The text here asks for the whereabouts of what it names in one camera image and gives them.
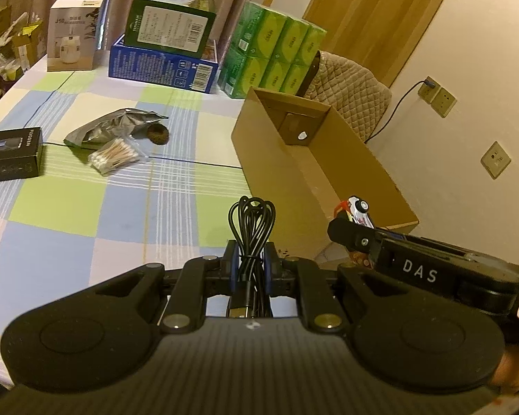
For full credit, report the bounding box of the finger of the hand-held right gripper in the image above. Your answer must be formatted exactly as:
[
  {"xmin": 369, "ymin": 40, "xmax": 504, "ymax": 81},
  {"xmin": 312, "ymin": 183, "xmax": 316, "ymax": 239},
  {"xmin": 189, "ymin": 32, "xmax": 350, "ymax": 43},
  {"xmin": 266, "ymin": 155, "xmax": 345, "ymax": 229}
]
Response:
[{"xmin": 326, "ymin": 216, "xmax": 384, "ymax": 269}]

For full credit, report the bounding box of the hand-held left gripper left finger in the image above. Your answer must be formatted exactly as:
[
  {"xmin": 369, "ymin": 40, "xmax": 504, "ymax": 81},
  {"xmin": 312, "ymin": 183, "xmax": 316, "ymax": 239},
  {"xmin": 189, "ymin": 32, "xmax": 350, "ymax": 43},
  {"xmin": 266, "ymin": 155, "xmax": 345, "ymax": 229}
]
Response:
[{"xmin": 94, "ymin": 240, "xmax": 239, "ymax": 335}]

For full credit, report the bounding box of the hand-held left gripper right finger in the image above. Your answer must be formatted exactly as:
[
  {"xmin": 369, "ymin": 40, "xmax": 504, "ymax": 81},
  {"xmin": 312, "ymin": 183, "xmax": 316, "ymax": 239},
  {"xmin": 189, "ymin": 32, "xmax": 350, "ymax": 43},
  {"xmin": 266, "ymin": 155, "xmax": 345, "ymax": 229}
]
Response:
[{"xmin": 262, "ymin": 243, "xmax": 406, "ymax": 335}]

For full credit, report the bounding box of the small toy car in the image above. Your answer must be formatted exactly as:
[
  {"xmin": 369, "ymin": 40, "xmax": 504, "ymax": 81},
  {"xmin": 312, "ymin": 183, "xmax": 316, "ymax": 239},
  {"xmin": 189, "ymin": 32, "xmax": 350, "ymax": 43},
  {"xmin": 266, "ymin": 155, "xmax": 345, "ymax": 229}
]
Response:
[{"xmin": 334, "ymin": 196, "xmax": 375, "ymax": 228}]

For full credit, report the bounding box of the dark brown fuzzy ball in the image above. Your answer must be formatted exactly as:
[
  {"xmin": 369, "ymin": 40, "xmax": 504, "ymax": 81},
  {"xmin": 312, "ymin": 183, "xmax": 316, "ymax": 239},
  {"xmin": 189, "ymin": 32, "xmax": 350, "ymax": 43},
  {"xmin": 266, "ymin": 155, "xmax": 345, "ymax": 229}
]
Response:
[{"xmin": 146, "ymin": 123, "xmax": 171, "ymax": 146}]

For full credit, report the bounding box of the bag of cotton swabs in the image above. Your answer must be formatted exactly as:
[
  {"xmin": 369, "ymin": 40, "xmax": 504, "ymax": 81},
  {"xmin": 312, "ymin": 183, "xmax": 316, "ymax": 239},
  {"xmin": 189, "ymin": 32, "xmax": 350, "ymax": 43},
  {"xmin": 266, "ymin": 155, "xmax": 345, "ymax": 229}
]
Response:
[{"xmin": 88, "ymin": 138, "xmax": 150, "ymax": 177}]

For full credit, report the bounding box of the silver foil bag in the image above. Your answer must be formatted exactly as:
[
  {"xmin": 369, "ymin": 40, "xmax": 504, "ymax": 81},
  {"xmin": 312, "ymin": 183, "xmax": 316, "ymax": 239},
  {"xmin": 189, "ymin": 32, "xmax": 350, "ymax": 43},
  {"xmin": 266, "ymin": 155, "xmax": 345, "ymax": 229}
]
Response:
[{"xmin": 63, "ymin": 108, "xmax": 170, "ymax": 149}]

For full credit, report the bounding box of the black product box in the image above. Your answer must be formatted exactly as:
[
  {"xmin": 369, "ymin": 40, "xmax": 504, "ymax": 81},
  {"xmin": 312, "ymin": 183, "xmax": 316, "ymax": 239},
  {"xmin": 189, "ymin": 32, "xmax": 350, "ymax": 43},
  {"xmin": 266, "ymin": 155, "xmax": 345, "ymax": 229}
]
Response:
[{"xmin": 0, "ymin": 127, "xmax": 44, "ymax": 184}]

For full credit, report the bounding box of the person's right hand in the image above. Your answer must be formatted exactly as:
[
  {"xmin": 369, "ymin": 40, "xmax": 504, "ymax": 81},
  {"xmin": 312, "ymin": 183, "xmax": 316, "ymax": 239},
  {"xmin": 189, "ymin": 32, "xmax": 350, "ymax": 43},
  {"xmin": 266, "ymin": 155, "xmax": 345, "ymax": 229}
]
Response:
[{"xmin": 488, "ymin": 349, "xmax": 519, "ymax": 395}]

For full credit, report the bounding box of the plaid tablecloth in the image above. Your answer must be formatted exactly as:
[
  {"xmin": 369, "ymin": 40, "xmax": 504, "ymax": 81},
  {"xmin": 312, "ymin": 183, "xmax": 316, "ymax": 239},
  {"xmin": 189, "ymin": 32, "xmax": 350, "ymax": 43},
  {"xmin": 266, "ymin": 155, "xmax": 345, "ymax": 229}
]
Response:
[{"xmin": 0, "ymin": 57, "xmax": 343, "ymax": 387}]

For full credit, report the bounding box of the chair with quilted cover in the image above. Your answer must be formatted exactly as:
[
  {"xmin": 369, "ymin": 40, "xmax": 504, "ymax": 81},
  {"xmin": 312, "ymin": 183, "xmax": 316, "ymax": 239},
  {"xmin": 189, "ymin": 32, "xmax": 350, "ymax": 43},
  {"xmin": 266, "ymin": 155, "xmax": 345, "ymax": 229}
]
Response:
[{"xmin": 296, "ymin": 50, "xmax": 392, "ymax": 144}]

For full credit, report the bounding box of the stack of green tissue packs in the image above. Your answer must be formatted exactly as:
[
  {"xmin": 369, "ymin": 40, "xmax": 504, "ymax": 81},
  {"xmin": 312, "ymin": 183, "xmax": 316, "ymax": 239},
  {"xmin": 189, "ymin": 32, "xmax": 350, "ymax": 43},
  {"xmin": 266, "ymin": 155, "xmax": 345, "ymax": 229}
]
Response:
[{"xmin": 218, "ymin": 0, "xmax": 328, "ymax": 100}]

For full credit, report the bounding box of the blue carton box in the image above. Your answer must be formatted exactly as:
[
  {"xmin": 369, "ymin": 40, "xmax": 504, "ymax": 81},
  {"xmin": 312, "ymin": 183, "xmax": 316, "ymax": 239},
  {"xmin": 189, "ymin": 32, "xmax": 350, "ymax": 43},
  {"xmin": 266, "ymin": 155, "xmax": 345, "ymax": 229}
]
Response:
[{"xmin": 108, "ymin": 34, "xmax": 219, "ymax": 94}]

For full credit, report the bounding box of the wooden door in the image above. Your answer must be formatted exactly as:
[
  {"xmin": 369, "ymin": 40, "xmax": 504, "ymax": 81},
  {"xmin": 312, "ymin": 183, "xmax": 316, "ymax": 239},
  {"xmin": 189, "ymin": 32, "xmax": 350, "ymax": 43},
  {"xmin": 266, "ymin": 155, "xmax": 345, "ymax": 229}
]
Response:
[{"xmin": 302, "ymin": 0, "xmax": 462, "ymax": 88}]

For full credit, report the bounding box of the green carton box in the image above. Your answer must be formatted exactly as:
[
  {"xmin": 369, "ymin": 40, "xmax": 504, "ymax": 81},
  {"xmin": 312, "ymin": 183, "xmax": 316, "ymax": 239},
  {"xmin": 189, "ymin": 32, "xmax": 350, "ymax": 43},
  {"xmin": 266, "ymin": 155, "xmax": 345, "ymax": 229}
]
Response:
[{"xmin": 124, "ymin": 0, "xmax": 217, "ymax": 58}]

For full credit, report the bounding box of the white humidifier box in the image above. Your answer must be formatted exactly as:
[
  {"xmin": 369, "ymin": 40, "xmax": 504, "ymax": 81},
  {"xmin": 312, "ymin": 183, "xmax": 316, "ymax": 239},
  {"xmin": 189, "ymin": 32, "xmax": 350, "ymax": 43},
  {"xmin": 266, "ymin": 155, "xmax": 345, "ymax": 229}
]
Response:
[{"xmin": 47, "ymin": 0, "xmax": 106, "ymax": 72}]

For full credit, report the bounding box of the small brown cardboard box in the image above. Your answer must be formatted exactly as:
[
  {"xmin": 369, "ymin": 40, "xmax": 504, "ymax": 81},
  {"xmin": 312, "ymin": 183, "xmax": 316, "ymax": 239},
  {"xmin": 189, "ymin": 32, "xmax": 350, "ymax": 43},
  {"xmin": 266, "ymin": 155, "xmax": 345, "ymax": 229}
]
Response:
[{"xmin": 11, "ymin": 20, "xmax": 48, "ymax": 71}]

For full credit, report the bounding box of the white plastic bag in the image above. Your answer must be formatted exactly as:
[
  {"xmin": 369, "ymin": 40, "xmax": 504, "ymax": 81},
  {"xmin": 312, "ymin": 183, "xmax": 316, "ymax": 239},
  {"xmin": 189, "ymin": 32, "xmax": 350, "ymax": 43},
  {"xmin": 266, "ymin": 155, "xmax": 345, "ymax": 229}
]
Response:
[{"xmin": 0, "ymin": 11, "xmax": 32, "ymax": 82}]

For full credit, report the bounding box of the black wall cable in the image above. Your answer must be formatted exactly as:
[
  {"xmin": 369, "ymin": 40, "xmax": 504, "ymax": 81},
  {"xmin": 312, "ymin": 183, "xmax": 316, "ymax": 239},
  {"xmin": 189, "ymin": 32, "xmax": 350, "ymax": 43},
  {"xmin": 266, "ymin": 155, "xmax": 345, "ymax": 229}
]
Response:
[{"xmin": 365, "ymin": 79, "xmax": 434, "ymax": 144}]

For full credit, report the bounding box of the wall socket with plug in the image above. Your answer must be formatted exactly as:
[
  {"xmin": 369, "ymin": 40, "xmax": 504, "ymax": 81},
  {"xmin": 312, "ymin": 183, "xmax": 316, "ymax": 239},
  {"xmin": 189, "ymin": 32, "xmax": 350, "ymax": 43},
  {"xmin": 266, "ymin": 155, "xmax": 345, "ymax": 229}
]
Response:
[{"xmin": 417, "ymin": 76, "xmax": 442, "ymax": 104}]

